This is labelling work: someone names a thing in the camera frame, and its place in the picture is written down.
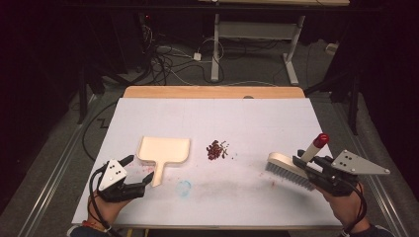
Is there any person's right hand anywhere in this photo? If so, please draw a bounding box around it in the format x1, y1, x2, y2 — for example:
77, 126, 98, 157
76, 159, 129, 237
316, 182, 373, 233

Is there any person's left hand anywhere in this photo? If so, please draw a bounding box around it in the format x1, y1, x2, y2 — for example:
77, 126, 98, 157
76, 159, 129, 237
86, 190, 133, 228

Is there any black floor cable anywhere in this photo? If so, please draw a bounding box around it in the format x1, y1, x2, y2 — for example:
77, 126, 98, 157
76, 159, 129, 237
81, 99, 119, 163

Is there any white metal desk frame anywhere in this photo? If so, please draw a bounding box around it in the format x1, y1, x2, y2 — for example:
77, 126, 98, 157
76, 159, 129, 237
209, 12, 306, 87

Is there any pile of red beans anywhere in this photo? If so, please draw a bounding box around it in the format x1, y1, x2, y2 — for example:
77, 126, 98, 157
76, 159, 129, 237
206, 139, 237, 162

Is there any cream dustpan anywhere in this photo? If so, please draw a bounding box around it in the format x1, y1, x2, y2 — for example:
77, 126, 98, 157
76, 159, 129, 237
135, 135, 192, 189

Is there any white table sheet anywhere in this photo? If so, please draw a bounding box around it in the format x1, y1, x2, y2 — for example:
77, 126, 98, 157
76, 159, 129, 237
71, 97, 344, 229

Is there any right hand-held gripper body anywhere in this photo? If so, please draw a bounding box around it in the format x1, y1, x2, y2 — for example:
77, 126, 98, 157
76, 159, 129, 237
308, 149, 391, 198

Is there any cream brush with red-tipped handle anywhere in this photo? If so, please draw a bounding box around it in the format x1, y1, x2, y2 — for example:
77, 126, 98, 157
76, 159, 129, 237
265, 132, 331, 193

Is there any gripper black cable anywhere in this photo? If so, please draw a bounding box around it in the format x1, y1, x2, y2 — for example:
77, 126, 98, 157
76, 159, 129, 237
341, 182, 369, 237
88, 163, 115, 237

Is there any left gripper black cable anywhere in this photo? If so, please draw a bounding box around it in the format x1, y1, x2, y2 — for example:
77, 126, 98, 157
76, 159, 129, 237
88, 163, 115, 237

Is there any black metal stand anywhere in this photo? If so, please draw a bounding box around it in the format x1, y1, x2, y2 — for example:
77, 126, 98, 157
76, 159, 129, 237
303, 63, 362, 136
74, 62, 107, 126

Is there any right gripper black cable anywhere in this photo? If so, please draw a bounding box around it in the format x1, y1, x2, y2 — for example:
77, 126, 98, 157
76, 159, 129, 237
341, 182, 369, 237

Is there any red bracelet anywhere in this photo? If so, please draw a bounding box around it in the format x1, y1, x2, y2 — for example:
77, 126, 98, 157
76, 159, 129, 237
81, 219, 107, 232

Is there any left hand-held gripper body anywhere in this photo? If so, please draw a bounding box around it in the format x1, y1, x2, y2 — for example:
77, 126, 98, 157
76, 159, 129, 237
97, 159, 146, 203

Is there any tangle of floor cables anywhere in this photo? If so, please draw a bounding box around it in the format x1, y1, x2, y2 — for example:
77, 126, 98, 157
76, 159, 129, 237
139, 24, 228, 87

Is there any metal floor rail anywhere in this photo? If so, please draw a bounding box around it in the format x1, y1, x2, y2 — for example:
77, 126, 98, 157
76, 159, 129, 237
16, 94, 100, 237
329, 95, 408, 237

